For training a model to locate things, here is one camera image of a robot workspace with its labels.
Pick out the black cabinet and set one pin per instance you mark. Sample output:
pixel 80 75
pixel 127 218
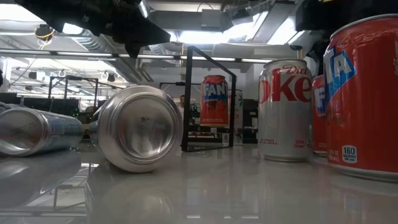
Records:
pixel 250 121

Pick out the blue and silver slim can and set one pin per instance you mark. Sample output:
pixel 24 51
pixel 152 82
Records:
pixel 37 130

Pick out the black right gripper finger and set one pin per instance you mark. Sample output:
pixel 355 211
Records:
pixel 317 57

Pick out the red Fanta can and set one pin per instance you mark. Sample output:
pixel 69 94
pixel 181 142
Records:
pixel 319 124
pixel 214 105
pixel 363 109

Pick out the round silver ceiling duct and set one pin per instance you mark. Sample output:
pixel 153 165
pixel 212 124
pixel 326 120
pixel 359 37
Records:
pixel 143 7

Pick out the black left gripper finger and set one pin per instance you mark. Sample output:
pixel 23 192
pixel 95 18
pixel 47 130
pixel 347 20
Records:
pixel 133 51
pixel 146 34

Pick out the black ceiling-mounted device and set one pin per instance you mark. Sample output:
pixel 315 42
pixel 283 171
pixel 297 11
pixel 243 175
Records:
pixel 43 31

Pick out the person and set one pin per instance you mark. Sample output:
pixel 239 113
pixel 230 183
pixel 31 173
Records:
pixel 181 101

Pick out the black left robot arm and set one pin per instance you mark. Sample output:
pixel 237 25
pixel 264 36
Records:
pixel 37 7

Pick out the red Coca-Cola can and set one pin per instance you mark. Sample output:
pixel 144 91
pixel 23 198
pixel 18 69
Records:
pixel 140 129

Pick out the long ceiling light strip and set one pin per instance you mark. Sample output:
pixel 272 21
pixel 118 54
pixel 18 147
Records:
pixel 140 56

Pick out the silver Diet Coke can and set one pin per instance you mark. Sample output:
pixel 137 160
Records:
pixel 286 118

